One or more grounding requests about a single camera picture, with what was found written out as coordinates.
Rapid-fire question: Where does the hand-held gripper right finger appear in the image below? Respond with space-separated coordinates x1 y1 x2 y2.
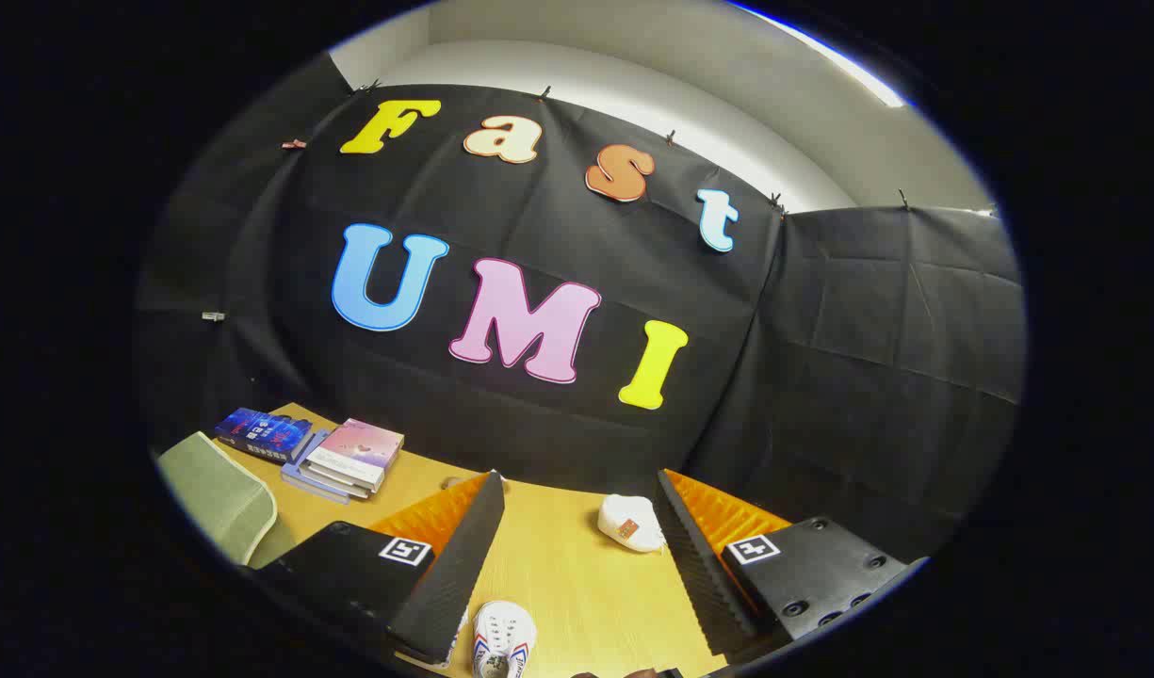
654 468 926 660

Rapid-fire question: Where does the grey paperback book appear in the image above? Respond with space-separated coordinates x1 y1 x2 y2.
297 454 375 498

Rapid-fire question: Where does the pale blue book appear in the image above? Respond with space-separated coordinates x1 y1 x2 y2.
281 430 351 505

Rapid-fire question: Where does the dark blue book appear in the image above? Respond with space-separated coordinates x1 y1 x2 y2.
214 407 314 465

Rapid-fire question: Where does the pink cover book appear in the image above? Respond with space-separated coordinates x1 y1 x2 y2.
305 418 405 492

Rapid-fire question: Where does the beige fabric storage box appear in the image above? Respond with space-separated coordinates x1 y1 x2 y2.
157 431 278 566

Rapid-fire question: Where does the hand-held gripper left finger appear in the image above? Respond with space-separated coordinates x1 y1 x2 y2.
247 471 507 665

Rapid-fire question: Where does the black backdrop cloth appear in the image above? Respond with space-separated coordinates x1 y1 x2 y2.
134 52 1025 566

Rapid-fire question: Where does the white plush toy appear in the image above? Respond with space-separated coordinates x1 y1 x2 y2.
598 493 668 553

